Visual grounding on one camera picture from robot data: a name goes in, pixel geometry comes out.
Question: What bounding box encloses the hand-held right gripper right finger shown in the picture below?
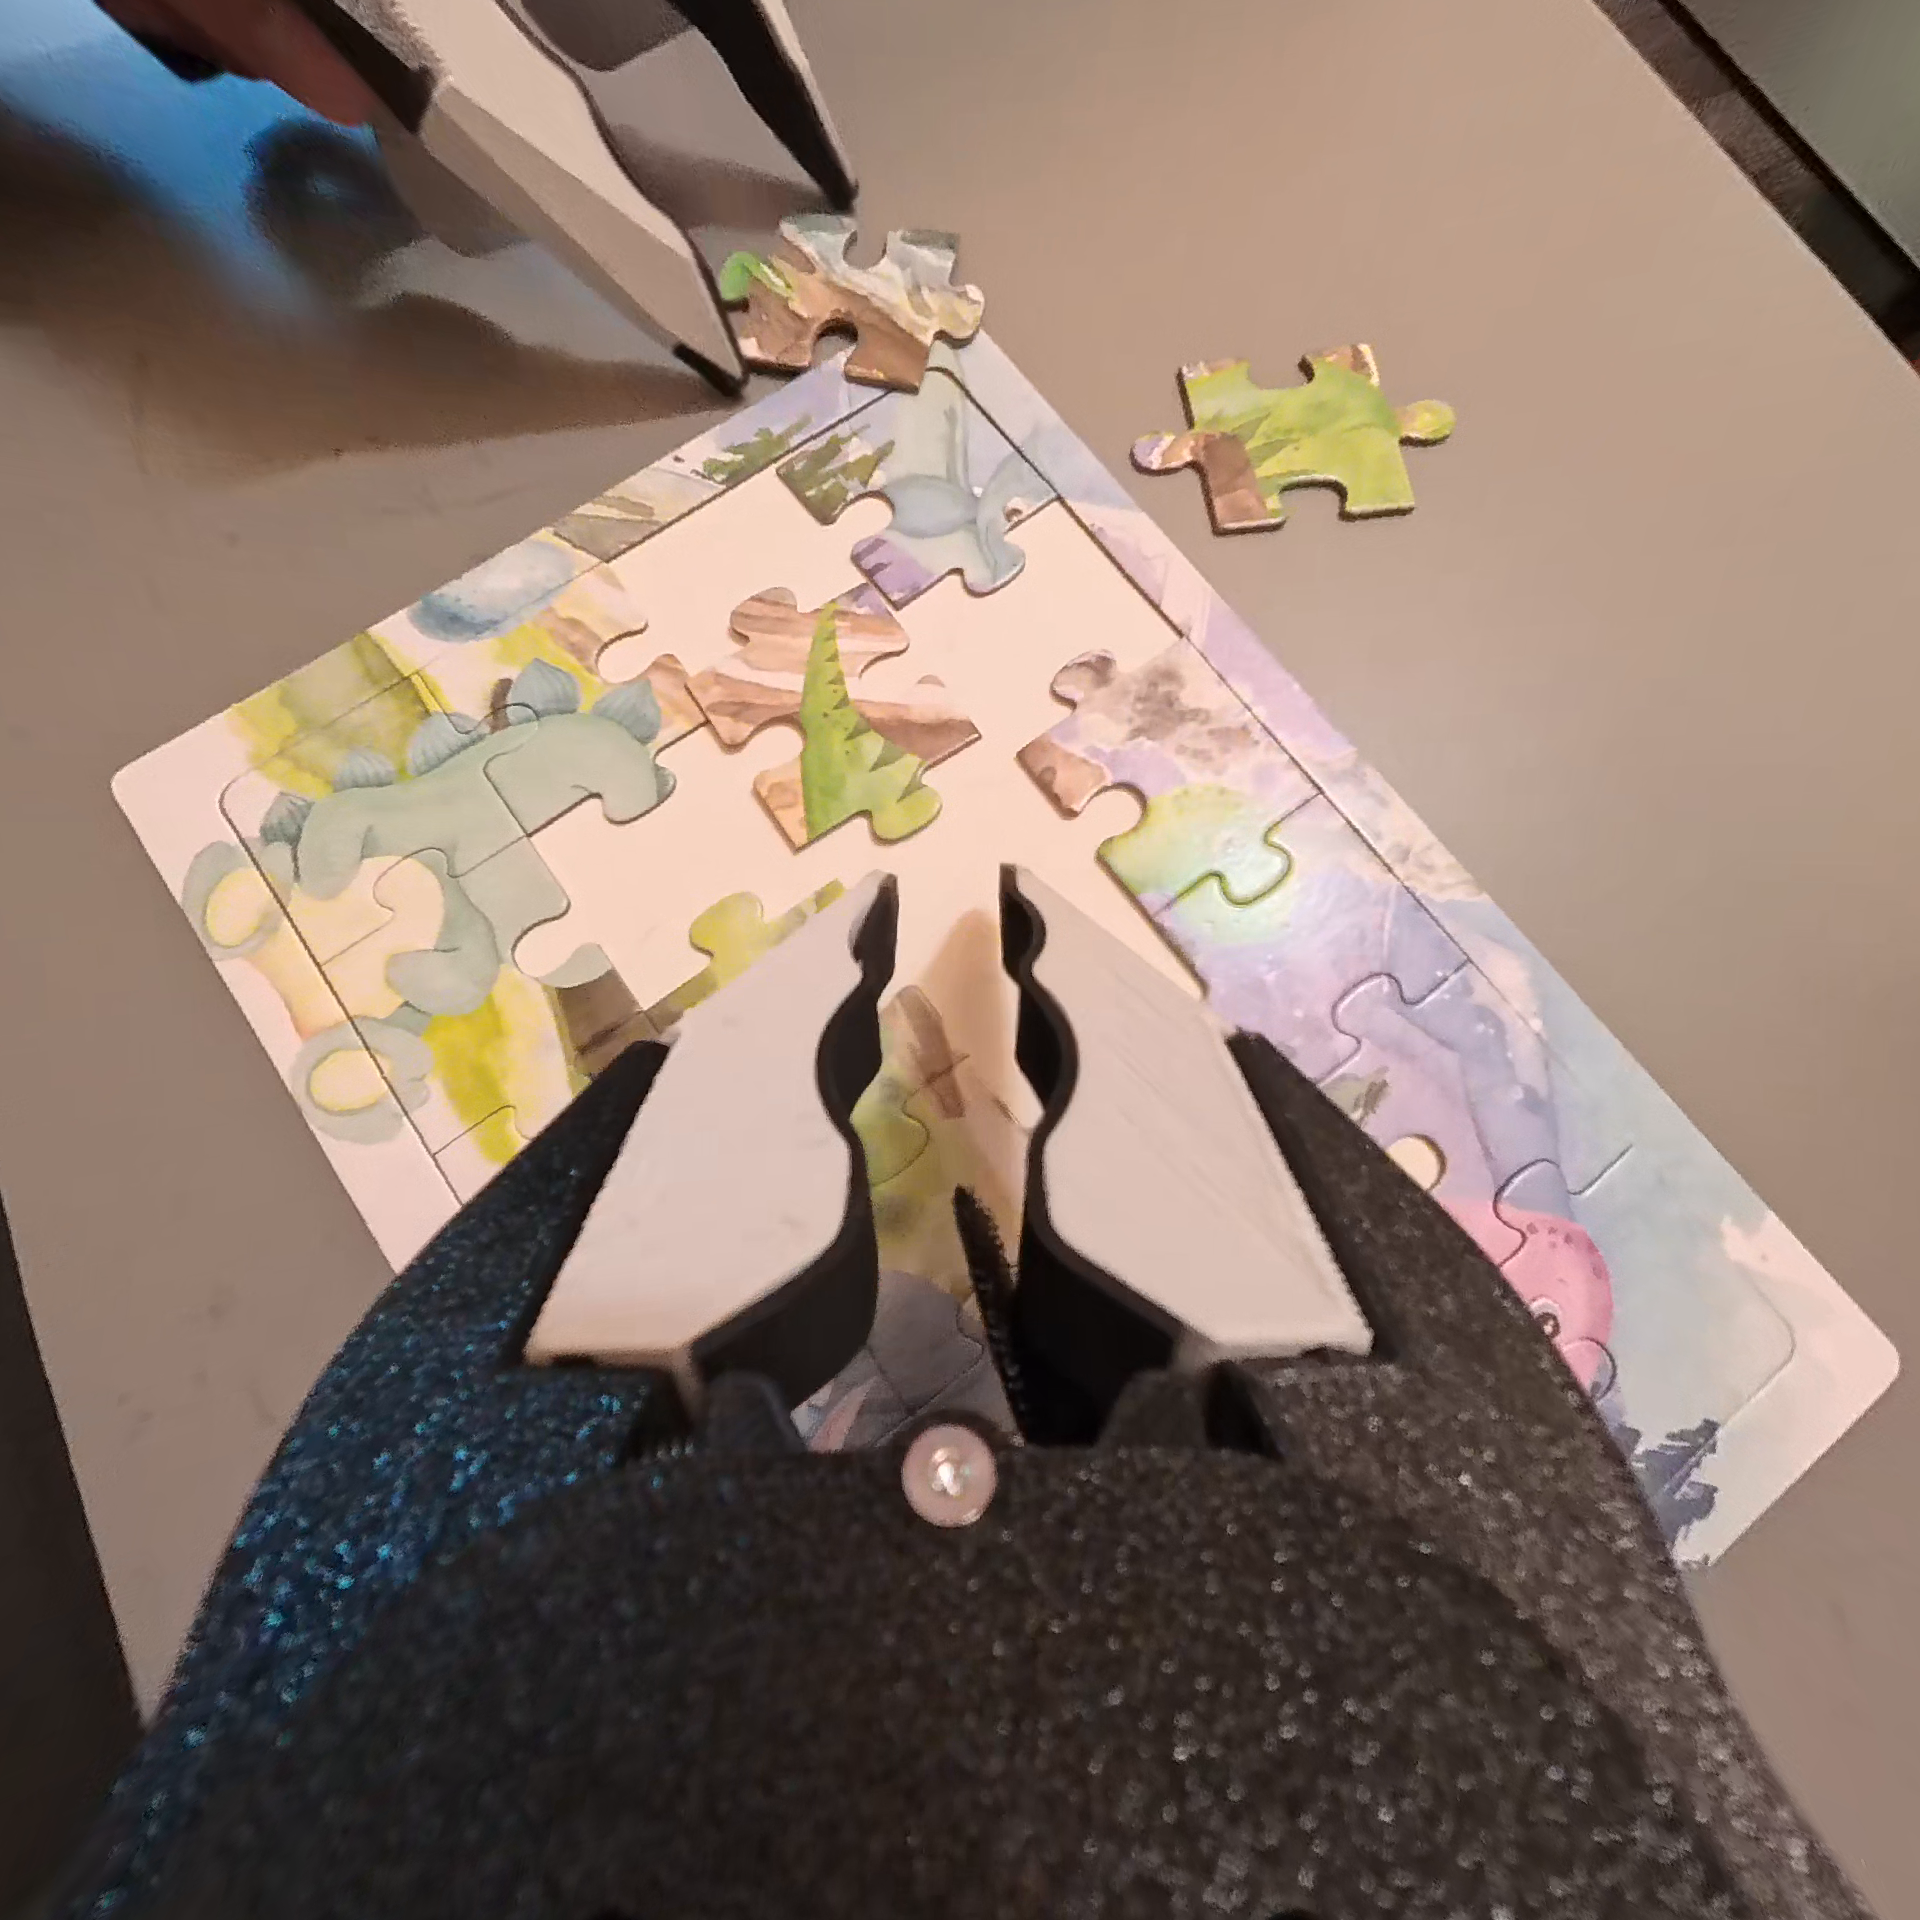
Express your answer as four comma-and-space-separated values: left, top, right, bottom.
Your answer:
996, 865, 1375, 1443

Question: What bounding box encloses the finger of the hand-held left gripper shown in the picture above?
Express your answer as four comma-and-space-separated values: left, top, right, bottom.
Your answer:
375, 0, 751, 399
679, 0, 861, 213

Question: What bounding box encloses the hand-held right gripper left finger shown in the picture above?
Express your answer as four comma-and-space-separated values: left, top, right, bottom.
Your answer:
525, 874, 899, 1427

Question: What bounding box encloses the brown grey puzzle piece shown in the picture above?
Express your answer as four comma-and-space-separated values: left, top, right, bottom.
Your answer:
720, 214, 991, 396

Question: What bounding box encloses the blue purple puzzle piece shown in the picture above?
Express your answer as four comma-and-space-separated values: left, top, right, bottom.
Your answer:
1170, 838, 1509, 1203

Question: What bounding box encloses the green grass puzzle piece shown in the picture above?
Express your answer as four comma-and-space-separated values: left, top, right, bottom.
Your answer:
660, 884, 903, 1052

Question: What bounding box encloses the green dinosaur head puzzle piece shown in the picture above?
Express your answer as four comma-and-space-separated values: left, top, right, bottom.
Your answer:
1018, 649, 1296, 921

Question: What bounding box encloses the blue tree puzzle piece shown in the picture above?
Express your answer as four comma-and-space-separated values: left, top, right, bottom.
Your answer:
777, 375, 1057, 607

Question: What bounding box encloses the pale yellow teal puzzle piece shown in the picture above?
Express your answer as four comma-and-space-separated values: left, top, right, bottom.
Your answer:
435, 598, 682, 838

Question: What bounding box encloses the teal plant puzzle piece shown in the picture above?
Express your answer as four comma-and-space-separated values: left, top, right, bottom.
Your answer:
224, 705, 524, 965

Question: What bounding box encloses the green and brown puzzle piece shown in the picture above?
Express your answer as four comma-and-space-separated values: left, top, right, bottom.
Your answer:
691, 588, 986, 854

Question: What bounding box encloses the dinosaur puzzle tray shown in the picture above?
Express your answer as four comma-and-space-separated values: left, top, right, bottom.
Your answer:
113, 323, 1901, 1569

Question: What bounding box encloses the small green brown puzzle piece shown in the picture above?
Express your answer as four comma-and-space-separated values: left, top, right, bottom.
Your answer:
1132, 346, 1457, 539

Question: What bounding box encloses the grey desk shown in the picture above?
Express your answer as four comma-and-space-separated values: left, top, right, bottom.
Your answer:
0, 0, 1920, 1920

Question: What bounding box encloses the person's left hand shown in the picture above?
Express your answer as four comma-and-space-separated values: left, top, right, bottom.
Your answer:
113, 0, 377, 127

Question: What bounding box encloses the pink dinosaur head puzzle piece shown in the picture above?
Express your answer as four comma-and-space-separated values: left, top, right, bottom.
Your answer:
1447, 1190, 1623, 1359

